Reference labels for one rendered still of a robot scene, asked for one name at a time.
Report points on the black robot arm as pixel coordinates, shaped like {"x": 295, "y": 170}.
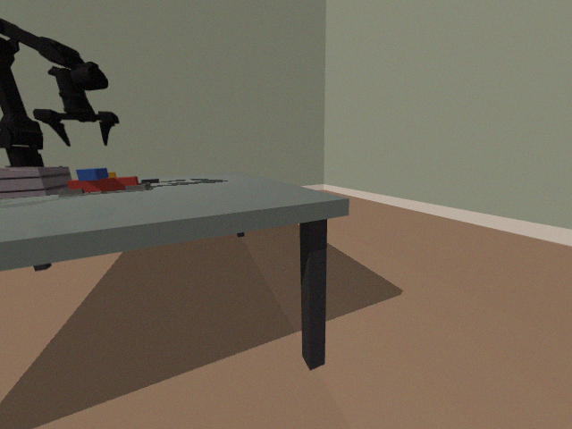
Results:
{"x": 16, "y": 128}

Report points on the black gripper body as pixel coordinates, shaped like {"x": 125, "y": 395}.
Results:
{"x": 75, "y": 103}

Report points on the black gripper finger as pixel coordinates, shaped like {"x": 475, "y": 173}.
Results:
{"x": 105, "y": 128}
{"x": 59, "y": 129}

